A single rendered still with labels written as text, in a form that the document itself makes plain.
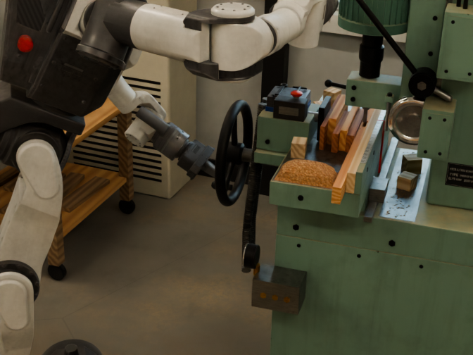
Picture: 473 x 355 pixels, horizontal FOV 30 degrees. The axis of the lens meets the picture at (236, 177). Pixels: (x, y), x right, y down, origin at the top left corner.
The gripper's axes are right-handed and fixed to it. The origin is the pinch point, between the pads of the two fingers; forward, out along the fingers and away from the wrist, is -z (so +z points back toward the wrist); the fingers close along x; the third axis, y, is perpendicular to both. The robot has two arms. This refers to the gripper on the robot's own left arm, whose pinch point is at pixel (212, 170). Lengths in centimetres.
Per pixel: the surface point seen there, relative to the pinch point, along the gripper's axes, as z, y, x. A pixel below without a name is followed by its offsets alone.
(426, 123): -34, 62, 8
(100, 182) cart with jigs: 37, -101, -52
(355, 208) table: -32, 44, 25
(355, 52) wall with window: -17, -31, -129
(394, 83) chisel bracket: -24, 55, -8
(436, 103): -33, 64, 3
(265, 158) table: -9.4, 24.7, 9.2
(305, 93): -8.3, 36.8, -6.8
